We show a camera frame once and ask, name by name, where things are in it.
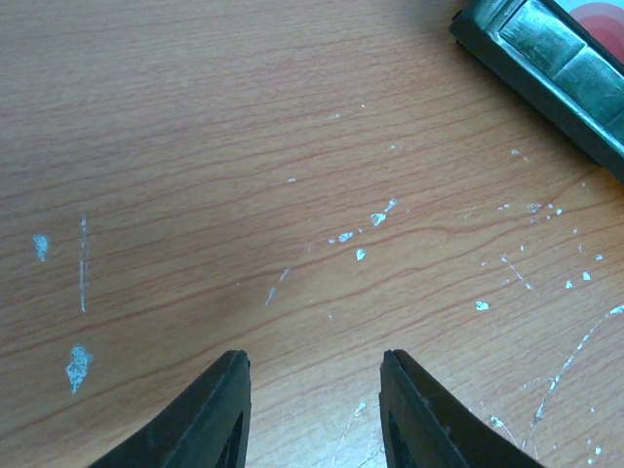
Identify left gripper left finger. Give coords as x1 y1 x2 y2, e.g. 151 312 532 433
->
95 350 252 467

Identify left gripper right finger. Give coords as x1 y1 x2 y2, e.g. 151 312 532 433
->
379 350 540 468

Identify white card stack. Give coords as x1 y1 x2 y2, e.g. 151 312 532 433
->
557 0 624 62

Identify black bin left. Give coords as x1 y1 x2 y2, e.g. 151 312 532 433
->
449 0 623 178

